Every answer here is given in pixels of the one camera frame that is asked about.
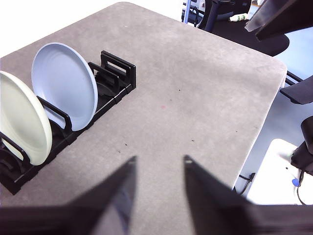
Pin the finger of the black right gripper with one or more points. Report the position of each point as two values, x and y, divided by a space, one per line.
293 17

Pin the white platform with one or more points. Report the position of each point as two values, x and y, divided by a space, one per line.
271 176

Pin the small blue object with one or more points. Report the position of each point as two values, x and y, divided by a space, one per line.
296 182

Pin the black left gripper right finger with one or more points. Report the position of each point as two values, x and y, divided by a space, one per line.
232 215

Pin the blue round plate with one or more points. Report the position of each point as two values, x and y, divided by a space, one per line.
66 85

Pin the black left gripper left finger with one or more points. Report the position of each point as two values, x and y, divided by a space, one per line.
73 218

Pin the pale green round plate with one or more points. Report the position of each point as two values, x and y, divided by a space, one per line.
22 122

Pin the black plate rack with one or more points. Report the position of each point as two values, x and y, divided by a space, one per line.
132 76

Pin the black chair part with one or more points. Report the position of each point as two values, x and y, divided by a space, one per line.
300 91

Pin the blue pole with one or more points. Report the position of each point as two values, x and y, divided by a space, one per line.
187 11

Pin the black office chair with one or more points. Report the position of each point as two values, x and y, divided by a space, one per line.
244 39

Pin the white green bottle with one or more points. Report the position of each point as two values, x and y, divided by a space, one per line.
238 18

